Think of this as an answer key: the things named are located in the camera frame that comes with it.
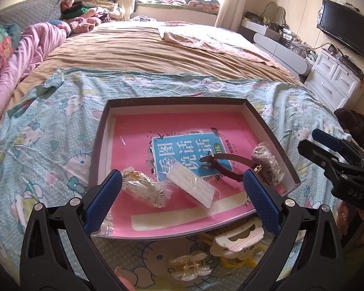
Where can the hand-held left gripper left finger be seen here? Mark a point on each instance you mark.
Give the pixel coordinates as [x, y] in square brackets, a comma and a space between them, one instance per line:
[103, 201]

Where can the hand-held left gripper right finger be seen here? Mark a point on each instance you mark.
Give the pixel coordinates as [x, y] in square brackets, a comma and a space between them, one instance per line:
[261, 201]

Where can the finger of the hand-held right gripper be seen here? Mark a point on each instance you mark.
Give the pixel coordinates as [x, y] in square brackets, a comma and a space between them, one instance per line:
[317, 153]
[326, 138]

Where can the white hair claw clip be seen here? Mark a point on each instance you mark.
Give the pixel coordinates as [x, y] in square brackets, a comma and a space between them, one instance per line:
[236, 242]

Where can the clear pearl hair claw clip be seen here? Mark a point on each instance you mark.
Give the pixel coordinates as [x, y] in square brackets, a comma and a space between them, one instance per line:
[185, 266]

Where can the pink book box tray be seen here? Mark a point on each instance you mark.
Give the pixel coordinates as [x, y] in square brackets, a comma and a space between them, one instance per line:
[176, 100]

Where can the bagged gold jewelry card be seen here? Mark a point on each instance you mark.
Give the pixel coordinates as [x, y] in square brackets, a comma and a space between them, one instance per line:
[142, 188]

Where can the bagged dark jewelry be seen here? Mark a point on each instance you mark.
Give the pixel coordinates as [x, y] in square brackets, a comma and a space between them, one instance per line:
[265, 157]

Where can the person's right hand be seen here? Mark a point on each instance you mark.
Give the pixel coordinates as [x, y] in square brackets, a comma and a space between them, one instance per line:
[343, 219]

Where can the small clear plastic bag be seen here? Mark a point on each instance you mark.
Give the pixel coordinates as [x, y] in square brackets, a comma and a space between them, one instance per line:
[104, 227]

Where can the dark brown fuzzy object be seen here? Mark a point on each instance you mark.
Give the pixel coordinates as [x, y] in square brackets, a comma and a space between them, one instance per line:
[350, 121]

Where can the white drawer dresser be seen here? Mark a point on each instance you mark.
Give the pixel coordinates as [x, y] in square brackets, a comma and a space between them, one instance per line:
[330, 75]

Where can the cartoon cat printed sheet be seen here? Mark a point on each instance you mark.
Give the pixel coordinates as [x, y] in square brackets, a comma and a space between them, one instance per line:
[48, 157]

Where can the clear white plastic packet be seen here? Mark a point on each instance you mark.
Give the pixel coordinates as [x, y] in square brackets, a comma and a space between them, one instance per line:
[191, 188]

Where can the grey white dressing desk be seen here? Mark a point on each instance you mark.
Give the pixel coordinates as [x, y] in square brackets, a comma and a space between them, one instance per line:
[279, 48]

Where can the desk clutter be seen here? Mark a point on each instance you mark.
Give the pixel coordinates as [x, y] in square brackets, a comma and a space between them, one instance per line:
[288, 36]

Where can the black flat television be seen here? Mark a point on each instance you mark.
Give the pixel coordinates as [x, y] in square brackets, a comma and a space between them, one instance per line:
[345, 27]

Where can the wavy edged mirror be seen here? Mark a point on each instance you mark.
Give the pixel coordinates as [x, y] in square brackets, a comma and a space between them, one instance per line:
[274, 10]

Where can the tan blanket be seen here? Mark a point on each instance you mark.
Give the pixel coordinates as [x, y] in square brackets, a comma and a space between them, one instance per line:
[139, 51]

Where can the pink quilt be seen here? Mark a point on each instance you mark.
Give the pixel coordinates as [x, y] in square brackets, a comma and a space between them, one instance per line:
[27, 54]

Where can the cream curtain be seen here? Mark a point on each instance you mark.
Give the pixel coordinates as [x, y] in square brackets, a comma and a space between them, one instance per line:
[233, 0]

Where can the blue floral pillow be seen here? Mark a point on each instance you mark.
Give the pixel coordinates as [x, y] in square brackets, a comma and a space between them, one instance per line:
[3, 45]

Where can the clothes on window seat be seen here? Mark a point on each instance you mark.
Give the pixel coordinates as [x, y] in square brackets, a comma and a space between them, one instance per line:
[197, 3]

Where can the pile of clothes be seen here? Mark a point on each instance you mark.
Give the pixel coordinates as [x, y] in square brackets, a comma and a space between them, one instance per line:
[88, 13]

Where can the window seat bench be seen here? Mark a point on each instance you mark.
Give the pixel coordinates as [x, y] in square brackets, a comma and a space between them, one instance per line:
[170, 13]

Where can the grey quilted headboard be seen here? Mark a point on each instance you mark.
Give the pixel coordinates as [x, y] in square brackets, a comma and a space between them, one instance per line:
[33, 9]

